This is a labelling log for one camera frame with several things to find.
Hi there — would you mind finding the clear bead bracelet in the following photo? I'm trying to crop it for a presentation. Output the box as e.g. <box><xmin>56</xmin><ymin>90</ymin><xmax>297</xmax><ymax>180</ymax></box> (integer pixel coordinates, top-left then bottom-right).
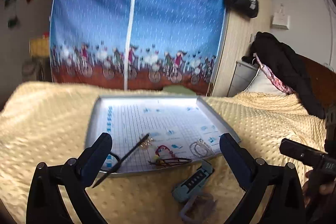
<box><xmin>188</xmin><ymin>138</ymin><xmax>216</xmax><ymax>159</ymax></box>

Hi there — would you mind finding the light blue wrist watch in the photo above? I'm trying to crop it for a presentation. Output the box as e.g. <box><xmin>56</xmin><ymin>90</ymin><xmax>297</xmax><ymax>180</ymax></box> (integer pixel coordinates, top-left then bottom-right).
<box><xmin>171</xmin><ymin>160</ymin><xmax>215</xmax><ymax>203</ymax></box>

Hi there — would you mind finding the black clothing pile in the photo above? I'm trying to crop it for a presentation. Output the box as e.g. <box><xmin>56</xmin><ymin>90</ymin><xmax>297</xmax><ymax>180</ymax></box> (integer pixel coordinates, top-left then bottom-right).
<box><xmin>242</xmin><ymin>32</ymin><xmax>325</xmax><ymax>119</ymax></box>

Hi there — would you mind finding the right hand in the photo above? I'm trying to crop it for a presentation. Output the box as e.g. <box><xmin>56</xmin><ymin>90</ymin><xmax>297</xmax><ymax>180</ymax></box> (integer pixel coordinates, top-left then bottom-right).
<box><xmin>302</xmin><ymin>170</ymin><xmax>335</xmax><ymax>207</ymax></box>

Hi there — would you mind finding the wooden side cabinet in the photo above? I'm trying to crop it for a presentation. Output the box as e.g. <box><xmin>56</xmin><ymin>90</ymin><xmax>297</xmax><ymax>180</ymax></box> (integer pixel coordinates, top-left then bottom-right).
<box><xmin>29</xmin><ymin>36</ymin><xmax>50</xmax><ymax>57</ymax></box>

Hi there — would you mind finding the wall photo cluster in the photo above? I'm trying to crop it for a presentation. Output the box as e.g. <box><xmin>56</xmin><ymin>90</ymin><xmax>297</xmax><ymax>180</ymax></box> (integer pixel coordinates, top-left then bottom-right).
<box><xmin>4</xmin><ymin>0</ymin><xmax>17</xmax><ymax>9</ymax></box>

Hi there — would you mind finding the white paper gift bag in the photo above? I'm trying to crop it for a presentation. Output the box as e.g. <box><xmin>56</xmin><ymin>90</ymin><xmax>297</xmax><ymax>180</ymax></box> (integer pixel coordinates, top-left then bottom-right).
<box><xmin>271</xmin><ymin>4</ymin><xmax>290</xmax><ymax>30</ymax></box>

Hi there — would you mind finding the cream dotted bed blanket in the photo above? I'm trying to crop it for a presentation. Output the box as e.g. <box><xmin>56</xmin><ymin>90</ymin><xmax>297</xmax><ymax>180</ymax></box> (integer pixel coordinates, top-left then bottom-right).
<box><xmin>1</xmin><ymin>82</ymin><xmax>326</xmax><ymax>223</ymax></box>

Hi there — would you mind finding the blue fabric wardrobe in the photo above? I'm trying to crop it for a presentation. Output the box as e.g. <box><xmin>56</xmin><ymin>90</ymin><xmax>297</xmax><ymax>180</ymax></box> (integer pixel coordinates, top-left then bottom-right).
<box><xmin>50</xmin><ymin>0</ymin><xmax>226</xmax><ymax>95</ymax></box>

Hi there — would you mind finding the green wall ornament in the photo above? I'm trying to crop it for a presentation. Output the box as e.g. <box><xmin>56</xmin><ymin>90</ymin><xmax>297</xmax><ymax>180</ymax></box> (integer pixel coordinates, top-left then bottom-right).
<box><xmin>7</xmin><ymin>16</ymin><xmax>20</xmax><ymax>30</ymax></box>

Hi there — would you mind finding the dark wooden headboard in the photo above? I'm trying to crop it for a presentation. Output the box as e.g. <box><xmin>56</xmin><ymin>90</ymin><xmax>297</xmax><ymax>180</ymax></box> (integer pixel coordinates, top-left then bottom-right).
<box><xmin>299</xmin><ymin>55</ymin><xmax>336</xmax><ymax>110</ymax></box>

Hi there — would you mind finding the beige hair claw clip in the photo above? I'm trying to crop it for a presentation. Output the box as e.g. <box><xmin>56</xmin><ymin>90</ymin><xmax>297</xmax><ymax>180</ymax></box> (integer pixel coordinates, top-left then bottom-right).
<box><xmin>179</xmin><ymin>193</ymin><xmax>217</xmax><ymax>224</ymax></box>

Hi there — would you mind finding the white pillow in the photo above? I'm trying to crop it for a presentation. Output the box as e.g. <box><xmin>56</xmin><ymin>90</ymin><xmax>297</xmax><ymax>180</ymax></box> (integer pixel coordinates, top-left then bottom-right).
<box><xmin>245</xmin><ymin>69</ymin><xmax>285</xmax><ymax>96</ymax></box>

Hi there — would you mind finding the light wooden wardrobe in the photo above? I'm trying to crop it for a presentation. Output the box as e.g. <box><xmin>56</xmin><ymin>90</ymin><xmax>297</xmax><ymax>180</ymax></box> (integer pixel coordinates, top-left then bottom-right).
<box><xmin>207</xmin><ymin>0</ymin><xmax>272</xmax><ymax>97</ymax></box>

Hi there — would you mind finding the grey shallow box tray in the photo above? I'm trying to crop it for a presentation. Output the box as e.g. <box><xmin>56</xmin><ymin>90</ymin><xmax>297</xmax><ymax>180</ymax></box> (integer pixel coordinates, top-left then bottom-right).
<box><xmin>85</xmin><ymin>95</ymin><xmax>240</xmax><ymax>176</ymax></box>

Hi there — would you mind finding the grey suitcase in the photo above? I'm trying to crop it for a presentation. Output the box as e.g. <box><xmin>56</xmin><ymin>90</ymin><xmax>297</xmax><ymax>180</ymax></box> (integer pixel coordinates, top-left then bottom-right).
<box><xmin>21</xmin><ymin>57</ymin><xmax>52</xmax><ymax>82</ymax></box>

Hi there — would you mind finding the pink floral fabric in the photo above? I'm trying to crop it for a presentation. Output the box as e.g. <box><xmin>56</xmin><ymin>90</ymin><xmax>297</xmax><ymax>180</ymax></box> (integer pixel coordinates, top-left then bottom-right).
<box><xmin>253</xmin><ymin>53</ymin><xmax>295</xmax><ymax>95</ymax></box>

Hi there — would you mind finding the grey bedside drawer cabinet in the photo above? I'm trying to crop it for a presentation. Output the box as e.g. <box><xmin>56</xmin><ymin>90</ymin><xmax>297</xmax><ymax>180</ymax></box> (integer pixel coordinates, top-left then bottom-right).
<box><xmin>227</xmin><ymin>61</ymin><xmax>258</xmax><ymax>97</ymax></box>

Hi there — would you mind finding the black hair stick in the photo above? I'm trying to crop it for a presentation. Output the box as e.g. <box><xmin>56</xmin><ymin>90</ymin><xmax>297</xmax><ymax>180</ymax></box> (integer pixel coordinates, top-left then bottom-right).
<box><xmin>92</xmin><ymin>133</ymin><xmax>150</xmax><ymax>188</ymax></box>

